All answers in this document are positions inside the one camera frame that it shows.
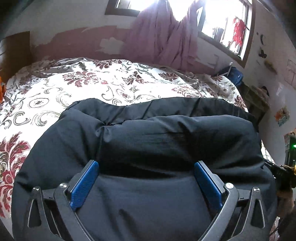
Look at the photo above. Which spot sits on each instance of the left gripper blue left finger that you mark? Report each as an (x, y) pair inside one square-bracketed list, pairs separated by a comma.
[(81, 184)]

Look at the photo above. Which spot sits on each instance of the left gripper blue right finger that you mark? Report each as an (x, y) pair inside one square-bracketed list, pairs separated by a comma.
[(211, 187)]

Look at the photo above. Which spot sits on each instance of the black padded jacket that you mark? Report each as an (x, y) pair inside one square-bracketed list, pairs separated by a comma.
[(146, 152)]

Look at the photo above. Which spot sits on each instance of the dark blue clothes pile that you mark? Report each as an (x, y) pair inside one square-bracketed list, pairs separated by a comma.
[(233, 74)]

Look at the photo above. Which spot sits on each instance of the red clothes outside window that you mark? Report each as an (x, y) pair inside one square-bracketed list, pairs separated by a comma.
[(239, 31)]

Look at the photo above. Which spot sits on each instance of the person's right hand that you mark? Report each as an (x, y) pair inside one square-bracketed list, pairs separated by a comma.
[(286, 203)]

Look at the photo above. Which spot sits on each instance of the dark wooden side cabinet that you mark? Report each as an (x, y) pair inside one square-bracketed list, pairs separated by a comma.
[(256, 100)]

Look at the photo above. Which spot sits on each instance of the floral white red bedspread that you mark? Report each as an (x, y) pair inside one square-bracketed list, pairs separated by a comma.
[(37, 95)]

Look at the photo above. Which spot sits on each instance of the orange cloth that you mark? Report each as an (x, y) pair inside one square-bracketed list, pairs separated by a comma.
[(2, 90)]

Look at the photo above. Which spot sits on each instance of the brown wooden headboard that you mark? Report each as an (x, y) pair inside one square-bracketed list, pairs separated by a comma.
[(15, 54)]

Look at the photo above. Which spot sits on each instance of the mauve knotted curtain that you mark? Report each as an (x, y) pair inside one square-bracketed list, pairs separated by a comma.
[(156, 37)]

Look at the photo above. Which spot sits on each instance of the orange wall sticker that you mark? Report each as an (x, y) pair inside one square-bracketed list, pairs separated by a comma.
[(282, 116)]

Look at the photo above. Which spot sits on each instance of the window with dark frame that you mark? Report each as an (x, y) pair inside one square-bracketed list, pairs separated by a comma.
[(214, 21)]

